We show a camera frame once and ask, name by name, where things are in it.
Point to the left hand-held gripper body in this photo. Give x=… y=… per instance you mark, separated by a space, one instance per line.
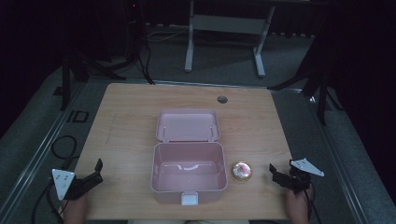
x=63 y=183

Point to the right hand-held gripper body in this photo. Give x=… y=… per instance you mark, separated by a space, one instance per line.
x=299 y=179

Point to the person's right hand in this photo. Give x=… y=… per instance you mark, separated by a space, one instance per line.
x=298 y=207

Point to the person's left hand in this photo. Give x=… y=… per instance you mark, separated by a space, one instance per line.
x=75 y=210

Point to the small round gold-rimmed tin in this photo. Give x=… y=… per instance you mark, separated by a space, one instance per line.
x=242 y=171

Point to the pink plastic box with lid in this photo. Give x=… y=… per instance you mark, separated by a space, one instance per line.
x=189 y=155

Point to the grey round table grommet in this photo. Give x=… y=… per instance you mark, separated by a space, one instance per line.
x=222 y=99

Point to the black tripod stand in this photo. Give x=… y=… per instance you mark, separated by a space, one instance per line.
x=320 y=90
x=67 y=81

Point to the black rectangular floor bracket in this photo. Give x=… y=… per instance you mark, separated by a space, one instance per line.
x=77 y=116

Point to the white metal table frame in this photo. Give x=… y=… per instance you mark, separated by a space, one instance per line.
x=229 y=24

